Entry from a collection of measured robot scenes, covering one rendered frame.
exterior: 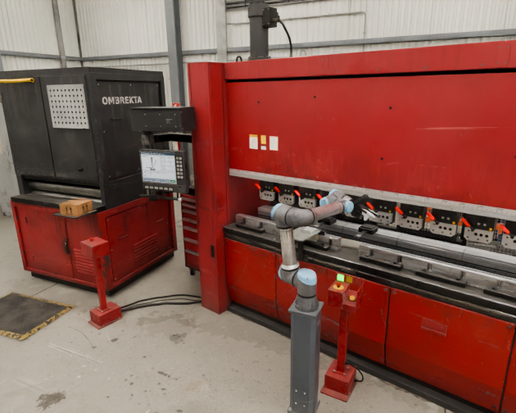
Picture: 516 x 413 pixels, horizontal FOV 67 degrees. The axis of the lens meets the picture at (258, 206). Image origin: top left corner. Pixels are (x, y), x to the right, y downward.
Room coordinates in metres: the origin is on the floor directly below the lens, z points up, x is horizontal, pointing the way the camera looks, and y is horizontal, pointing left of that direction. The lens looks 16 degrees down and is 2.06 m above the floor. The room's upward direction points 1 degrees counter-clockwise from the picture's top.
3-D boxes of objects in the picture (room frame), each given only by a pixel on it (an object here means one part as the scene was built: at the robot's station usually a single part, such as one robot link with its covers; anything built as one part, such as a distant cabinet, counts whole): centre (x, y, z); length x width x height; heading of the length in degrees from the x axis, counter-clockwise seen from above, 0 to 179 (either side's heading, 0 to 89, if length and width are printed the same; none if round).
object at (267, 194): (3.21, -0.10, 1.26); 0.15 x 0.09 x 0.17; 51
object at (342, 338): (2.35, -0.59, 0.39); 0.05 x 0.05 x 0.54; 60
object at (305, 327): (2.13, -0.29, 0.39); 0.18 x 0.18 x 0.77; 66
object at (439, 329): (2.17, -1.13, 0.59); 0.15 x 0.02 x 0.07; 51
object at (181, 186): (3.31, 0.79, 1.42); 0.45 x 0.12 x 0.36; 68
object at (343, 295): (2.35, -0.59, 0.75); 0.20 x 0.16 x 0.18; 60
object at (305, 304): (2.13, -0.29, 0.82); 0.15 x 0.15 x 0.10
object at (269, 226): (3.29, 0.00, 0.92); 0.50 x 0.06 x 0.10; 51
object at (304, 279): (2.14, -0.29, 0.94); 0.13 x 0.12 x 0.14; 39
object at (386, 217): (2.58, -0.88, 1.26); 0.15 x 0.09 x 0.17; 51
